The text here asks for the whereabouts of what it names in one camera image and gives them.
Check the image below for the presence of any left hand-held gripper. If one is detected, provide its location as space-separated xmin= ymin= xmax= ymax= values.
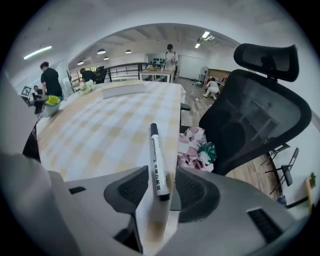
xmin=20 ymin=85 xmax=50 ymax=115

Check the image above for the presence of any white table with wooden top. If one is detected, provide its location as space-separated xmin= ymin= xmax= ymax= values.
xmin=138 ymin=69 xmax=175 ymax=84

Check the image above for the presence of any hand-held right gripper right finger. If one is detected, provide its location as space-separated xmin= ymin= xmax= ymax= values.
xmin=154 ymin=166 xmax=296 ymax=256

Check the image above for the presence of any artificial white flower bouquet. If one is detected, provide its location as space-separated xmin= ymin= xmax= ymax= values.
xmin=78 ymin=80 xmax=97 ymax=96

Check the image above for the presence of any checkered flower-print tablecloth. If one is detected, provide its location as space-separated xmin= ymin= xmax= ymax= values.
xmin=36 ymin=80 xmax=187 ymax=248

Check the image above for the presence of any black folding chair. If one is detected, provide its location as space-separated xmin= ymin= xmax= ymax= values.
xmin=260 ymin=146 xmax=300 ymax=188

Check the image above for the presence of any black metal railing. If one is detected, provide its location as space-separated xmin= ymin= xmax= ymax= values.
xmin=68 ymin=61 xmax=151 ymax=83

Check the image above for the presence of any black mesh office chair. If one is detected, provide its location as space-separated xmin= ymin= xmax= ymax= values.
xmin=179 ymin=42 xmax=313 ymax=177

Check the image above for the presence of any white marker pen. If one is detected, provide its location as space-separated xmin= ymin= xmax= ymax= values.
xmin=149 ymin=122 xmax=171 ymax=202

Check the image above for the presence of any yellow notebook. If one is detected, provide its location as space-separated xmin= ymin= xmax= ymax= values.
xmin=101 ymin=83 xmax=146 ymax=100

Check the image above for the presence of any green white crumpled bag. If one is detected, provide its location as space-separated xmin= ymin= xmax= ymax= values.
xmin=197 ymin=141 xmax=217 ymax=166

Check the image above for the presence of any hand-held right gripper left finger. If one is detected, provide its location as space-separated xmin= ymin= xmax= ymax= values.
xmin=65 ymin=165 xmax=150 ymax=254

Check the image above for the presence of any pink checkered cloth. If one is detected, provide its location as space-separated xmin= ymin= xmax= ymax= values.
xmin=176 ymin=126 xmax=217 ymax=173

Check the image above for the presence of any white standing fan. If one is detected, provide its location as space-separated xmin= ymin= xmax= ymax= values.
xmin=199 ymin=65 xmax=210 ymax=87

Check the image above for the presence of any light blue pencil case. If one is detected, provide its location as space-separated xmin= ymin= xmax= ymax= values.
xmin=42 ymin=95 xmax=65 ymax=118

